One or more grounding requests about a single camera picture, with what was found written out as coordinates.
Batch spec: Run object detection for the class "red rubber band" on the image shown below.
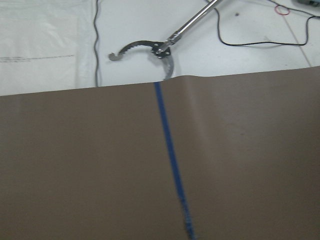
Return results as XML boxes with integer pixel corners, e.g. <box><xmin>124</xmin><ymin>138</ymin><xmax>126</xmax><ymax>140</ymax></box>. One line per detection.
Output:
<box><xmin>274</xmin><ymin>5</ymin><xmax>291</xmax><ymax>16</ymax></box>

